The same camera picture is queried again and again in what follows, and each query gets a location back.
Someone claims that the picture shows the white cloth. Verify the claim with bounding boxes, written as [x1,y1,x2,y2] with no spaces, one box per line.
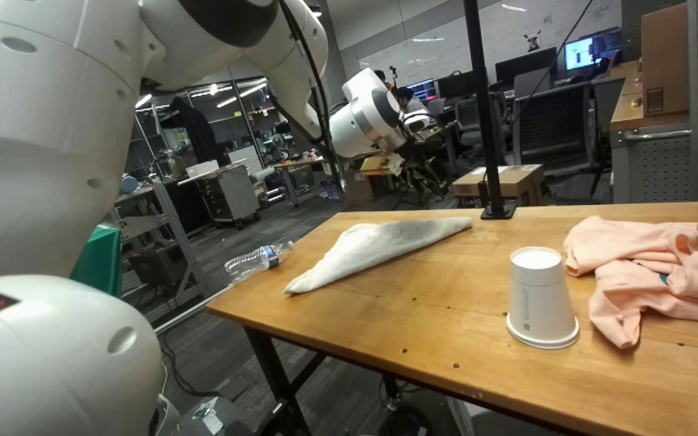
[284,215,478,298]

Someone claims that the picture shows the green cloth cover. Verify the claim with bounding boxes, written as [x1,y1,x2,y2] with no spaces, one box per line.
[70,222,123,298]

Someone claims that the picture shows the pink cloth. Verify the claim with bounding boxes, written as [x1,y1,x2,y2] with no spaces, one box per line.
[562,212,698,352]

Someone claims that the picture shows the clear plastic water bottle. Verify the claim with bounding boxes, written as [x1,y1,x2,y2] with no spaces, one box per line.
[224,240,297,285]

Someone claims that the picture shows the white rolling cabinet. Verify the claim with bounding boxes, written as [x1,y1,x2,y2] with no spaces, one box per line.
[201,163,265,228]

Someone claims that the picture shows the grey metal cart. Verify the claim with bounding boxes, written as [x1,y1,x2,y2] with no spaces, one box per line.
[111,178,208,308]

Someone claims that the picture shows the white paper cup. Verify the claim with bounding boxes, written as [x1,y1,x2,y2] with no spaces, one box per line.
[504,244,584,352]

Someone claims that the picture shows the black office chair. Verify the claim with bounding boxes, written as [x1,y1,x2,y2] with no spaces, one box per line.
[512,79,597,167]

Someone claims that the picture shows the lit computer monitor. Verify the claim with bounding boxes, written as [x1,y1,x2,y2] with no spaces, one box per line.
[562,33,624,78]

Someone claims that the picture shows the grey cabinet with wooden top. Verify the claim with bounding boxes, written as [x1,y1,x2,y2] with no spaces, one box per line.
[608,57,698,204]

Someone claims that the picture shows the large cardboard sheet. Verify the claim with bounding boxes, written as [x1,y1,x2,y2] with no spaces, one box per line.
[637,0,698,117]

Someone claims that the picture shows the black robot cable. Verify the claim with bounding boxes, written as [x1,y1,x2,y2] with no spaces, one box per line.
[278,0,344,198]

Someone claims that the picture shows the black camera stand pole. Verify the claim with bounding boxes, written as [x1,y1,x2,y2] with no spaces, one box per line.
[463,0,518,222]

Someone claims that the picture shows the black table frame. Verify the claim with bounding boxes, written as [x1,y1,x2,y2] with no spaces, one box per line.
[243,325,417,436]

